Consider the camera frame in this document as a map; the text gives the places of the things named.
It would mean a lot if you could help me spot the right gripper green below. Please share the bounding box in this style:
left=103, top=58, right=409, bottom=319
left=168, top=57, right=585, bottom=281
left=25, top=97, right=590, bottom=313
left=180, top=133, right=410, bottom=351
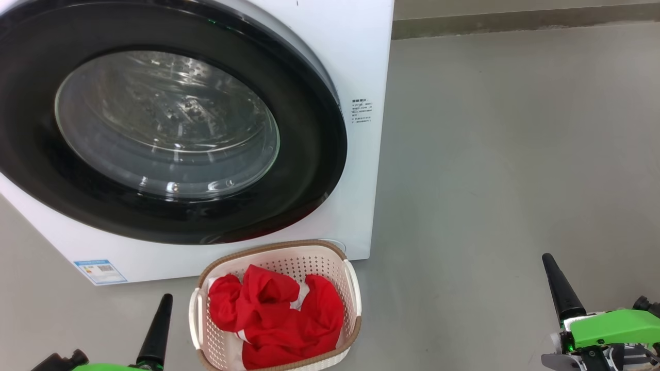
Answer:
left=541, top=253, right=660, bottom=371

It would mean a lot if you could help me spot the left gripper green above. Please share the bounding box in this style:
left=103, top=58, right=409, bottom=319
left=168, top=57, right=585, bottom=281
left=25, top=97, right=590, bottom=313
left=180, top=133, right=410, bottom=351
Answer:
left=30, top=294, right=174, bottom=371

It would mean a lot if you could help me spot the red cloth garment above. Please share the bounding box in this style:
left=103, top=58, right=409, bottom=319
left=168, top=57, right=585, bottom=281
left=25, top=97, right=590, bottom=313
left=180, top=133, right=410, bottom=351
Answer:
left=208, top=264, right=345, bottom=370

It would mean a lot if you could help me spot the black round glass washer door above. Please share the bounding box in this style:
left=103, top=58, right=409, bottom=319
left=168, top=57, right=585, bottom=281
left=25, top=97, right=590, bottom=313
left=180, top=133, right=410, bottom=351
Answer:
left=0, top=0, right=349, bottom=246

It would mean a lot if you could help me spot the cream laundry basket brown rim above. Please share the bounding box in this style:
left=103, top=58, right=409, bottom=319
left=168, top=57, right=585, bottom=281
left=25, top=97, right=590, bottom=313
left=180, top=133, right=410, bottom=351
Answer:
left=188, top=240, right=362, bottom=371

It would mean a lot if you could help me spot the white front-load washing machine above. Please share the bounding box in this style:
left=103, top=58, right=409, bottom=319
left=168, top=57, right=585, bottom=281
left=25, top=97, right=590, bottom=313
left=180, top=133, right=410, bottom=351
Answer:
left=0, top=0, right=395, bottom=285

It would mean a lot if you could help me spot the blue energy label sticker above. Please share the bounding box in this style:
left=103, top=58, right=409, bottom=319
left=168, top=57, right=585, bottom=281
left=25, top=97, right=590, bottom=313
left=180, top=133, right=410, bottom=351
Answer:
left=73, top=259, right=128, bottom=285

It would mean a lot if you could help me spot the black printed text sticker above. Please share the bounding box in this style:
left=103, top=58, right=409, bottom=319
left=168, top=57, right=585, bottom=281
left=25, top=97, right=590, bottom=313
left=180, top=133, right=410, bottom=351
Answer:
left=352, top=99, right=374, bottom=125

